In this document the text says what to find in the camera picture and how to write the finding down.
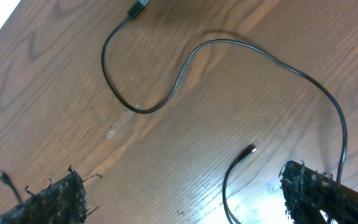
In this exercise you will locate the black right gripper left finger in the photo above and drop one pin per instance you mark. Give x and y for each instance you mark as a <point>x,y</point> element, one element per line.
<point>62,202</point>

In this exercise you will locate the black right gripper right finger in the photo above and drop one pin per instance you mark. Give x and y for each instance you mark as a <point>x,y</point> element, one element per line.
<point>310,196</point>

